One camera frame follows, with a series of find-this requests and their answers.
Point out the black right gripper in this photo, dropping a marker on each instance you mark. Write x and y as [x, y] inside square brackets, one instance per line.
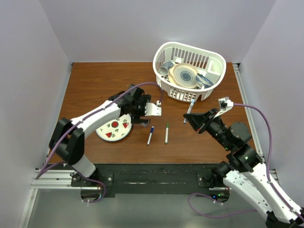
[200, 121]

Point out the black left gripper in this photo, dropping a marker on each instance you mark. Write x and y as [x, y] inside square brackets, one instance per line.
[136, 118]

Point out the purple capped pen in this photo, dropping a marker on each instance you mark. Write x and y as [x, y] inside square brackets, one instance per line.
[189, 109]

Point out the white pen green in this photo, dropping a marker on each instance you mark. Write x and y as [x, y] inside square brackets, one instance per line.
[166, 135]

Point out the white pen blue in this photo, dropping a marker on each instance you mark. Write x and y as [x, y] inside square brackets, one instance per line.
[149, 138]

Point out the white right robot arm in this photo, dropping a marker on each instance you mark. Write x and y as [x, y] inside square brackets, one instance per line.
[246, 173]

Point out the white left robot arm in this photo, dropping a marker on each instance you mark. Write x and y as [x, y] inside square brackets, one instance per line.
[68, 138]

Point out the watermelon pattern plate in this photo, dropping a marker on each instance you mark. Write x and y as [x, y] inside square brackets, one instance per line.
[115, 130]

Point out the blue white bowl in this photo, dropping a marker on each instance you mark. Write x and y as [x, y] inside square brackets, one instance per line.
[202, 82]

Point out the blue white mug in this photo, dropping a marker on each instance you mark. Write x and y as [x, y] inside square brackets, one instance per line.
[165, 67]

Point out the beige ceramic plate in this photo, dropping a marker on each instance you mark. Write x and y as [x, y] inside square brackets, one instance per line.
[183, 75]

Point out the white plastic dish basket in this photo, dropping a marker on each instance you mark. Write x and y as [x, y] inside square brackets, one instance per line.
[210, 64]

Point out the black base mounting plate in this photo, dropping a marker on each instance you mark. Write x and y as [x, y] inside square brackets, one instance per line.
[160, 179]

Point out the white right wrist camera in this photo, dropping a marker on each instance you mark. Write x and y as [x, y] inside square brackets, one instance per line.
[225, 105]

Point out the aluminium frame rail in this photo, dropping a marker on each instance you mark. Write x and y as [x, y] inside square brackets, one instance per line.
[248, 108]

